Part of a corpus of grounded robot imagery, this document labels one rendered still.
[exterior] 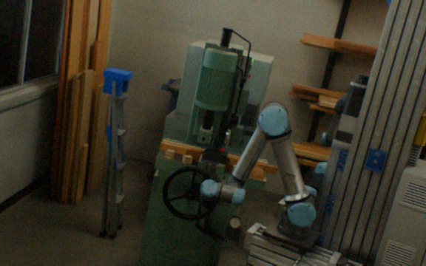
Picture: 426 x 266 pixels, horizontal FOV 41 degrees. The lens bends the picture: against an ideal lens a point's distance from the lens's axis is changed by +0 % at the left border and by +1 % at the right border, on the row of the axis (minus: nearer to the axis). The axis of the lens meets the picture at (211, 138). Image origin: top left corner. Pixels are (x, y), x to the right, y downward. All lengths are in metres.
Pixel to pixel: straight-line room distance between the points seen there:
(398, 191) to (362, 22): 2.91
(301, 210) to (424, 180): 0.55
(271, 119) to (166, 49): 3.23
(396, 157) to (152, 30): 3.36
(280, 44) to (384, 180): 2.86
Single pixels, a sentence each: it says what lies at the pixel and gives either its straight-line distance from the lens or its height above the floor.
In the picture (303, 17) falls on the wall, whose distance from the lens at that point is 5.27.
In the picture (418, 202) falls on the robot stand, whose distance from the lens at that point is 2.59.
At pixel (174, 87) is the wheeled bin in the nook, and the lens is 4.81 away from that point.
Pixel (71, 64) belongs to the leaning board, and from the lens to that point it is 4.29.
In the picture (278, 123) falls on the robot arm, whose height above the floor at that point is 1.35.
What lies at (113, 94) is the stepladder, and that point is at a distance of 3.75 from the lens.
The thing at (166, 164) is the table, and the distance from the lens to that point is 3.00.
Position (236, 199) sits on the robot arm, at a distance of 2.43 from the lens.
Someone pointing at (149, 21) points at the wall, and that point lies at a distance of 5.46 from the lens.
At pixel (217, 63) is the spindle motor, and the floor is 1.45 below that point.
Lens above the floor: 1.83
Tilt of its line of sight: 15 degrees down
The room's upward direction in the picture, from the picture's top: 12 degrees clockwise
